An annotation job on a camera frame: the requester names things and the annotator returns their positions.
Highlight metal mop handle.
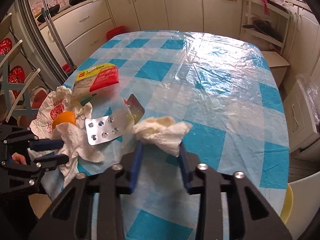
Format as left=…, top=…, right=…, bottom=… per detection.
left=37, top=0, right=78, bottom=72

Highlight black wok on counter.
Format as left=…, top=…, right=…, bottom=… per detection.
left=36, top=4, right=60, bottom=23

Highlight person's left hand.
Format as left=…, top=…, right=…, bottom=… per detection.
left=11, top=153, right=27, bottom=165

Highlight white paper bag red print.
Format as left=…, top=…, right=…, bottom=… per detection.
left=30, top=86, right=93, bottom=139

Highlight blue white folding chair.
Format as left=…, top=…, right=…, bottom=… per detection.
left=1, top=13, right=40, bottom=122

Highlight clear plastic bag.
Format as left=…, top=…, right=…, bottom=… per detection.
left=296, top=74, right=319, bottom=128

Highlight crumpled white napkin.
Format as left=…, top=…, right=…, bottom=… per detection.
left=52, top=122, right=105, bottom=188

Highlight white open shelf rack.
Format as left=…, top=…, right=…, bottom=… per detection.
left=239, top=0, right=291, bottom=54

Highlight blue checkered tablecloth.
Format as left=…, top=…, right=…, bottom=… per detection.
left=41, top=29, right=291, bottom=240

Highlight small white stool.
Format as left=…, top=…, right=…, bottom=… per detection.
left=261, top=51, right=290, bottom=87

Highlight red yellow package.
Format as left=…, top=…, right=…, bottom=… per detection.
left=72, top=63, right=119, bottom=99

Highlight white tissue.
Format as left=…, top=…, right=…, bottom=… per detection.
left=132, top=116, right=193, bottom=157

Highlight red plastic basket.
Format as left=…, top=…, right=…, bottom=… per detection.
left=106, top=25, right=127, bottom=41

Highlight white kitchen base cabinets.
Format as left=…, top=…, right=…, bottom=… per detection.
left=38, top=0, right=320, bottom=68

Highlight silver pill blister pack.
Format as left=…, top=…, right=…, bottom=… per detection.
left=85, top=115, right=125, bottom=146

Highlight yellow trash bin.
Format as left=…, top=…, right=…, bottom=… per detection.
left=280, top=184, right=293, bottom=224

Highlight orange peel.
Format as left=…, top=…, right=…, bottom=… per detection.
left=52, top=111, right=76, bottom=129

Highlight white drawer cabinet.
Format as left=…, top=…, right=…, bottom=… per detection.
left=283, top=81, right=319, bottom=152

